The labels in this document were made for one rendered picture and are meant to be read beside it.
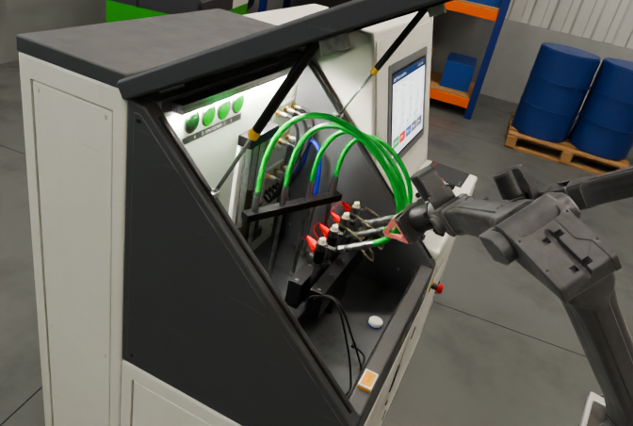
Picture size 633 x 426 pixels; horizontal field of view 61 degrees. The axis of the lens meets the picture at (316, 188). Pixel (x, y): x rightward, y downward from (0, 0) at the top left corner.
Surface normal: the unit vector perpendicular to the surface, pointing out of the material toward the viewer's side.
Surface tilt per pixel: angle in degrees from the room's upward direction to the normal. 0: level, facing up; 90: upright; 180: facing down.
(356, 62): 90
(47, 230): 90
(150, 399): 90
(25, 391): 0
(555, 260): 40
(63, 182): 90
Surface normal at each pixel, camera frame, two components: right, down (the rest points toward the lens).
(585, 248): -0.37, -0.57
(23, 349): 0.18, -0.87
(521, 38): -0.32, 0.39
